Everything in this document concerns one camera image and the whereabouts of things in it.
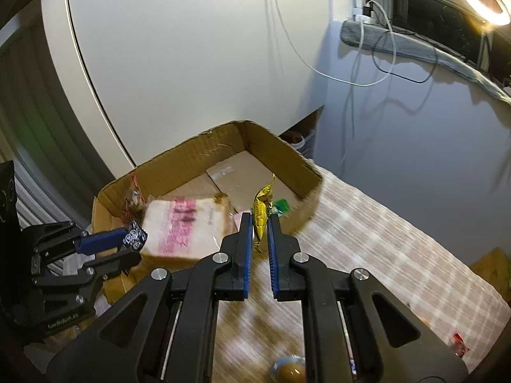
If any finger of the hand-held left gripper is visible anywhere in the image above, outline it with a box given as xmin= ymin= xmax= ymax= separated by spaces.
xmin=22 ymin=219 xmax=132 ymax=267
xmin=33 ymin=246 xmax=143 ymax=325

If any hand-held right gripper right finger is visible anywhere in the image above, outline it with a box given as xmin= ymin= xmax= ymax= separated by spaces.
xmin=267 ymin=214 xmax=468 ymax=383

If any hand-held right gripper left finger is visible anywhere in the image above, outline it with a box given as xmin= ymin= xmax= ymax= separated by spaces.
xmin=46 ymin=212 xmax=254 ymax=383

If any dark chocolate bar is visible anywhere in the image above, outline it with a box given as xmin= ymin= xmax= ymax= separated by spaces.
xmin=122 ymin=219 xmax=149 ymax=253

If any yellow candy packet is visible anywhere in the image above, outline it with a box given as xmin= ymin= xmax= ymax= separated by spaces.
xmin=252 ymin=173 xmax=277 ymax=254

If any brown and red snack packet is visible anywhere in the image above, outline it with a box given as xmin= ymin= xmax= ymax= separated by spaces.
xmin=122 ymin=171 xmax=149 ymax=218

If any bread packet with pink print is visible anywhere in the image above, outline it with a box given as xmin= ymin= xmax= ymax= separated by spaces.
xmin=141 ymin=195 xmax=240 ymax=264

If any brown cardboard box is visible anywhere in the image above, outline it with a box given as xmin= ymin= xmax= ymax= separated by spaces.
xmin=93 ymin=120 xmax=324 ymax=304

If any pink plaid table cloth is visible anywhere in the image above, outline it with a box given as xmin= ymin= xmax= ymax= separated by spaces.
xmin=208 ymin=163 xmax=504 ymax=383

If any brown egg in clear wrap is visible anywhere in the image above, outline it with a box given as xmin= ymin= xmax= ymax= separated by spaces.
xmin=271 ymin=354 xmax=307 ymax=382

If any white wardrobe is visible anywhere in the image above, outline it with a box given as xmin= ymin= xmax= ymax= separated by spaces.
xmin=40 ymin=0 xmax=332 ymax=180

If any small red packet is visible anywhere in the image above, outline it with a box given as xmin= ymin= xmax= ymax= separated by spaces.
xmin=449 ymin=332 xmax=471 ymax=357

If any black light stand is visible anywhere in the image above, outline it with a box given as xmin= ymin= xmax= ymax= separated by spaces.
xmin=477 ymin=27 xmax=494 ymax=73

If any long white cable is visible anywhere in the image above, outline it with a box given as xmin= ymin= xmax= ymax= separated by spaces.
xmin=261 ymin=0 xmax=396 ymax=87

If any black cable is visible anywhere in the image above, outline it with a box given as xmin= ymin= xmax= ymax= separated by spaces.
xmin=369 ymin=28 xmax=438 ymax=84

